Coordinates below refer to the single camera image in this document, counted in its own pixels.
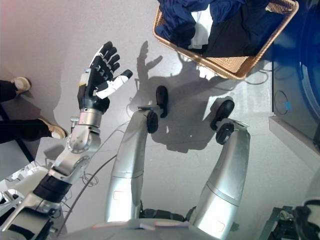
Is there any black robot right foot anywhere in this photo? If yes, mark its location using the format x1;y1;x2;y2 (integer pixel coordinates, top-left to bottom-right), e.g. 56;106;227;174
209;99;235;131

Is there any white garment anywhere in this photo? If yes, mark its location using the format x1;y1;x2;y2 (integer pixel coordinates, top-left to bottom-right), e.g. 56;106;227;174
187;4;215;50

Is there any grey robot torso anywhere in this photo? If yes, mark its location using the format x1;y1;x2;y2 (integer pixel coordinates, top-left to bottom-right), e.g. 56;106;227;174
59;207;233;240

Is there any person in black clothes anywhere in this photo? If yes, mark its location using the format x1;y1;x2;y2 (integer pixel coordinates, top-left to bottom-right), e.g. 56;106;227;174
0;79;52;145

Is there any dark grey washing machine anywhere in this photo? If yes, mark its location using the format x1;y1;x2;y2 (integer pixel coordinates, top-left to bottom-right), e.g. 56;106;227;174
271;0;320;148

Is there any silver robot left leg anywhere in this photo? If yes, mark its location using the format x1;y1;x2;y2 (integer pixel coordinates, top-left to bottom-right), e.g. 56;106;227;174
104;106;159;223

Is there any black garment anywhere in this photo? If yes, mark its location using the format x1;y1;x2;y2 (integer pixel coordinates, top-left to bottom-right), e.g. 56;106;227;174
202;3;285;59

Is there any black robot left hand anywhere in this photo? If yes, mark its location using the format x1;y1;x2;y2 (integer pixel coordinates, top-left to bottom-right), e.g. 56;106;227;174
76;41;134;116

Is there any woven wicker laundry basket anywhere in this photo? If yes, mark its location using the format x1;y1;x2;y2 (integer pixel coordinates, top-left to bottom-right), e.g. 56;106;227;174
152;0;300;80

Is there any silver robot leg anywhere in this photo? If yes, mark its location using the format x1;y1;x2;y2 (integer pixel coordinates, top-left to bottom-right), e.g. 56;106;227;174
189;119;251;233
104;106;159;223

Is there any black robot left foot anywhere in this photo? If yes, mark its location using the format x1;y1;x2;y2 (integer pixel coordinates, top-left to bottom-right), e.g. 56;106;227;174
155;85;170;118

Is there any beige shoe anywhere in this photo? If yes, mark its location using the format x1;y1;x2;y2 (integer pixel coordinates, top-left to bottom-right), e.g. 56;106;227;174
10;76;32;96
37;117;69;140

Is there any grey floor cable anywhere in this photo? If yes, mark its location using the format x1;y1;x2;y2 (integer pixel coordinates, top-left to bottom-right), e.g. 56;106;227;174
56;153;118;237

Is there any black robot foot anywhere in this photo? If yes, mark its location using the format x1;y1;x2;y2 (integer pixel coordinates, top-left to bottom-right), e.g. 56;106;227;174
209;99;235;131
155;85;170;118

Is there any navy blue garment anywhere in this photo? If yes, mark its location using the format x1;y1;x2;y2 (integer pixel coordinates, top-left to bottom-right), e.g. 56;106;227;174
156;0;250;48

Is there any silver robot right leg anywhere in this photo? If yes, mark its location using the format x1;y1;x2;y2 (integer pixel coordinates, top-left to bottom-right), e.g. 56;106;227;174
189;119;251;233

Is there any white appliance base platform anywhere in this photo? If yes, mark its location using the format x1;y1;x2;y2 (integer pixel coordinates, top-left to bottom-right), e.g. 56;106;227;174
268;116;320;156

